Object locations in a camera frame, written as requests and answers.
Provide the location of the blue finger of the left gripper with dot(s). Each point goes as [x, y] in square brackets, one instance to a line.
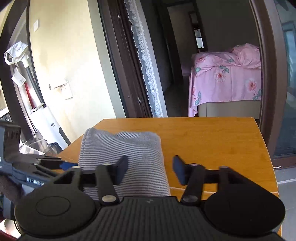
[67, 165]

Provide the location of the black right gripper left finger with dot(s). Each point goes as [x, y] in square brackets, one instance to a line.
[108, 176]

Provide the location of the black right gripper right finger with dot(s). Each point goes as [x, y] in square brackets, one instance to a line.
[191, 176]

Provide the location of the gloved left hand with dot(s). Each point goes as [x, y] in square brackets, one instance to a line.
[12, 192]

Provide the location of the white air conditioner unit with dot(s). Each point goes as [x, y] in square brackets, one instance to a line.
[44, 121]

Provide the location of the pink floral bed quilt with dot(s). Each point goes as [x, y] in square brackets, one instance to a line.
[234, 75]

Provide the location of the white hanging cloth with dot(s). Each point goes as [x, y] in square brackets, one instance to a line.
[17, 53]

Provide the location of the white lace curtain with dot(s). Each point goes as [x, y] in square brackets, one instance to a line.
[147, 65]

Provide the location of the glass sliding door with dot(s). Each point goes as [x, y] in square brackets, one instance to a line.
[275, 22]

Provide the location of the white wall socket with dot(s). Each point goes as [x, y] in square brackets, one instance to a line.
[62, 88]

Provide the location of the beige bed frame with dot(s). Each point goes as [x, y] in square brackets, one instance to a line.
[244, 108]

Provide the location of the dark brown door frame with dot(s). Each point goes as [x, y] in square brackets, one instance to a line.
[124, 59]

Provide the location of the white wall switch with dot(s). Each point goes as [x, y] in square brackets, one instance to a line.
[36, 25]

